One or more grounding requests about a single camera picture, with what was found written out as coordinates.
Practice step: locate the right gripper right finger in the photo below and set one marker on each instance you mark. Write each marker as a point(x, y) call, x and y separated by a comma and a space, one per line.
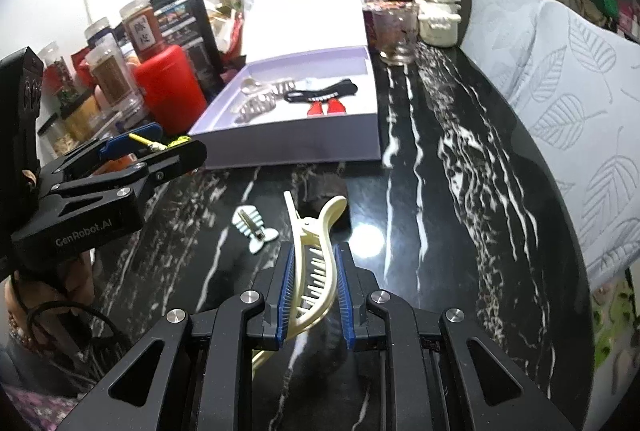
point(439, 371)

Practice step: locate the small white striped hair clip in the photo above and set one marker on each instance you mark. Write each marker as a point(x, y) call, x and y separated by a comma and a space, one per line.
point(248, 221)

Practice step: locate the green flower gold hairpin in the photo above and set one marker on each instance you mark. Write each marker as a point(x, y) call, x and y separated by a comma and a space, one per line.
point(155, 146)

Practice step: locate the far leaf pattern chair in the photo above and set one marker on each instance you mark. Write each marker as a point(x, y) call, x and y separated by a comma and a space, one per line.
point(499, 38)

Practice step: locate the lavender gift box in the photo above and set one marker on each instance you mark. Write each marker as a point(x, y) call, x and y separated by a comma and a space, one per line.
point(317, 43)

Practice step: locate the glass mug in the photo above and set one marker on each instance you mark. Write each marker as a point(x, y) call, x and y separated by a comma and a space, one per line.
point(396, 30)

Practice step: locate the pearl silver hair claw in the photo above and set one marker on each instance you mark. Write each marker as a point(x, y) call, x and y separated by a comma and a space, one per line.
point(275, 88)

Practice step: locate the black hair claw clip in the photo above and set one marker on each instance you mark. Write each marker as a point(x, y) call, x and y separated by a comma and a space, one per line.
point(339, 89)

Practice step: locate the red cylindrical canister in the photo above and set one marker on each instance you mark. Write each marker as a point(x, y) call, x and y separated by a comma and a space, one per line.
point(171, 91)

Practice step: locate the cream hair claw clip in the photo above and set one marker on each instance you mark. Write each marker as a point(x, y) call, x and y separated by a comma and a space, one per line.
point(309, 287)

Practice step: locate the black snack bag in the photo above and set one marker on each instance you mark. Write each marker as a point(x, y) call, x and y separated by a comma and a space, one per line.
point(185, 23)

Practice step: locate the orange peel labelled jar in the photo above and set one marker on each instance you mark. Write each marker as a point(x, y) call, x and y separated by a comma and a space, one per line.
point(143, 29)

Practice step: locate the brown spice plastic jar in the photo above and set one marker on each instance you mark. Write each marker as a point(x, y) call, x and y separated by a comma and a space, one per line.
point(108, 67)

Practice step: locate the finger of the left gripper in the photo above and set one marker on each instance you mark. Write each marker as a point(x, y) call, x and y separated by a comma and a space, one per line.
point(89, 156)
point(142, 176)

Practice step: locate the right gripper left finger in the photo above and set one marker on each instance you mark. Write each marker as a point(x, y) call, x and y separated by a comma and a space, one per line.
point(194, 371)

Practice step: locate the near leaf pattern chair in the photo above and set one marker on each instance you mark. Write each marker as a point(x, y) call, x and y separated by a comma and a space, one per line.
point(579, 100)

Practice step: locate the leaf pattern chair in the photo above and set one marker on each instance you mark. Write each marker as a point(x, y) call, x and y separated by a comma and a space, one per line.
point(579, 100)
point(499, 38)

